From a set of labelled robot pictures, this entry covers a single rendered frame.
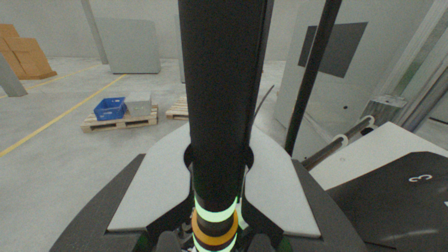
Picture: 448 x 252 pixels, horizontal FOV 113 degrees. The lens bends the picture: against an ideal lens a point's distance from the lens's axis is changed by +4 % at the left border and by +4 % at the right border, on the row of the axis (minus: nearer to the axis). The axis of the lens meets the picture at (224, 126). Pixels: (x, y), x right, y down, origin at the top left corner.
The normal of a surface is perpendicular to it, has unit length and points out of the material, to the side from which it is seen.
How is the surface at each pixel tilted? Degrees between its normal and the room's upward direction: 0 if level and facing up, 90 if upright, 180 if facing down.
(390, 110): 90
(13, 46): 90
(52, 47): 90
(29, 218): 0
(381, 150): 50
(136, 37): 90
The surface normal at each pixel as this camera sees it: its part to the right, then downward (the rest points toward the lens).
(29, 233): 0.04, -0.86
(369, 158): -0.74, -0.58
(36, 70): 0.23, 0.51
